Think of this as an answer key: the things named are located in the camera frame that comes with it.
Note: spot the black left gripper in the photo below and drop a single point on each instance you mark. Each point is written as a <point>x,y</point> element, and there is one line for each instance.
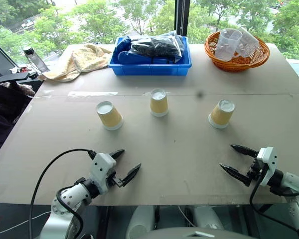
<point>113,179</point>

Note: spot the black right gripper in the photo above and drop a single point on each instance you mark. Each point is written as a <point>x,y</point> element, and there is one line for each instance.
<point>256,170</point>

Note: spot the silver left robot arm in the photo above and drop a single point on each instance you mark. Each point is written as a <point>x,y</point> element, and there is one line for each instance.
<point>64,204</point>

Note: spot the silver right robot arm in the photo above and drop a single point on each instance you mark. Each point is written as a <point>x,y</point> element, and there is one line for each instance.
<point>292,184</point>

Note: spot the yellow ribbed paper cup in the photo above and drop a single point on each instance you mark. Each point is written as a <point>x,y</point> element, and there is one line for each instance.
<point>109,117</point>
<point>159,103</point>
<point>221,114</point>

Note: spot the white rounded robot leg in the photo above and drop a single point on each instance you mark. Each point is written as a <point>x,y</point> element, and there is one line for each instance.
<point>206,217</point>
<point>140,221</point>

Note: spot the grey rounded robot torso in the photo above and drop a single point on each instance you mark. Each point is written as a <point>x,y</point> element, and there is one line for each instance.
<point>196,234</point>

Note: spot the orange woven basket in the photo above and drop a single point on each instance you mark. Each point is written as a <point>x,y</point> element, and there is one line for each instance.
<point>239,63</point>

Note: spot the blue plastic bin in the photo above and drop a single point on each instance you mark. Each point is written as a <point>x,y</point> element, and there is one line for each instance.
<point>149,68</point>

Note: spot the blue folded plastic bag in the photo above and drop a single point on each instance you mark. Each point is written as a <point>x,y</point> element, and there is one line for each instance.
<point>129,57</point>

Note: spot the pale yellow towel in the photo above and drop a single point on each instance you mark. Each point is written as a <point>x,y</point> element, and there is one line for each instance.
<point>82,59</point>

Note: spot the clear plastic measuring cup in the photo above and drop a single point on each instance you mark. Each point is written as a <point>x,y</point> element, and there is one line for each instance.
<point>249,43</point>
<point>226,46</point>

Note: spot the clear bag of black items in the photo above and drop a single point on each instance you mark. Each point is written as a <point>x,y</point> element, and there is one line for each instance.
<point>159,46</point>

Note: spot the dark chair with clothing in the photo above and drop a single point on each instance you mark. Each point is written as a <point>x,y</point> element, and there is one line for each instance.
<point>5,112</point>

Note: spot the clear water bottle black cap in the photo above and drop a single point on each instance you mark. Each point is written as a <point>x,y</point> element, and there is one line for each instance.
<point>36,59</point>

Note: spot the black chair armrest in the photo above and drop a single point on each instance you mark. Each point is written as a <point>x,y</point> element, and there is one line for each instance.
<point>12,77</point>

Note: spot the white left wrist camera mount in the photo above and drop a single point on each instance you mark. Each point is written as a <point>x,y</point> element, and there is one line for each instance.
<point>102,166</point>

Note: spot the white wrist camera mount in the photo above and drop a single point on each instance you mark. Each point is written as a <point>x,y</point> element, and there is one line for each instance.
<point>270,161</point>
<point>102,166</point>

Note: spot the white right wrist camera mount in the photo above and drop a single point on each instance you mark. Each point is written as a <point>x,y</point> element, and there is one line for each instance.
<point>270,161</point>

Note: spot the black window frame post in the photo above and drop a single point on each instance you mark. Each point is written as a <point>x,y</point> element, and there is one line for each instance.
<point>182,17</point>

